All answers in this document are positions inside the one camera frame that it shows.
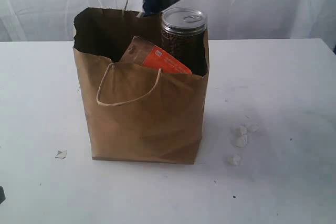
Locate small torn plastic scrap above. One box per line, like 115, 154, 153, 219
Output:
55, 150, 67, 159

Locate white lump lower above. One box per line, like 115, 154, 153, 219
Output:
227, 154, 242, 166

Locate brown pouch with orange band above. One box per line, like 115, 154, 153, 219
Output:
119, 36, 192, 74

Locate white lump middle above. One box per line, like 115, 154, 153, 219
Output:
234, 134, 248, 148

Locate brown paper bag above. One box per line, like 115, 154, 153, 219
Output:
74, 5, 209, 164

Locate pull-tab can dark grains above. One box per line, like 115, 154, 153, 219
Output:
161, 7, 207, 76

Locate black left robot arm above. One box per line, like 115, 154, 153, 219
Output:
0, 186, 6, 204

